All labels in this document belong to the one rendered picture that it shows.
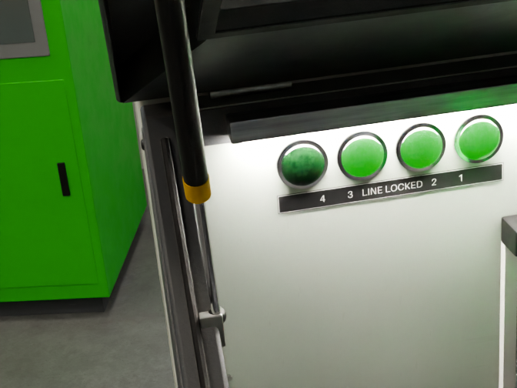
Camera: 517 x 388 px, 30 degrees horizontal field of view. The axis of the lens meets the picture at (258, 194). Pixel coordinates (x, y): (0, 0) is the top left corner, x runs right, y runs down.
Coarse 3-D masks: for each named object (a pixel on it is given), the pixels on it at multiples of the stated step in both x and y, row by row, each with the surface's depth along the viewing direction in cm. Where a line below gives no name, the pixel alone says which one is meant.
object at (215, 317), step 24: (168, 0) 56; (168, 24) 58; (168, 48) 59; (168, 72) 61; (192, 72) 61; (192, 96) 62; (192, 120) 64; (192, 144) 65; (192, 168) 67; (192, 192) 69; (216, 288) 79; (216, 312) 81
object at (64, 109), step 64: (0, 0) 302; (64, 0) 306; (0, 64) 311; (64, 64) 310; (0, 128) 320; (64, 128) 318; (128, 128) 389; (0, 192) 329; (64, 192) 327; (128, 192) 382; (0, 256) 339; (64, 256) 338
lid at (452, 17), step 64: (128, 0) 74; (192, 0) 72; (256, 0) 72; (320, 0) 75; (384, 0) 75; (448, 0) 76; (512, 0) 78; (128, 64) 89; (256, 64) 85; (320, 64) 89; (384, 64) 93
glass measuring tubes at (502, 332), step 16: (512, 224) 98; (512, 240) 98; (512, 256) 101; (512, 272) 102; (512, 288) 103; (512, 304) 103; (512, 320) 104; (512, 336) 105; (512, 352) 106; (512, 368) 107; (512, 384) 107
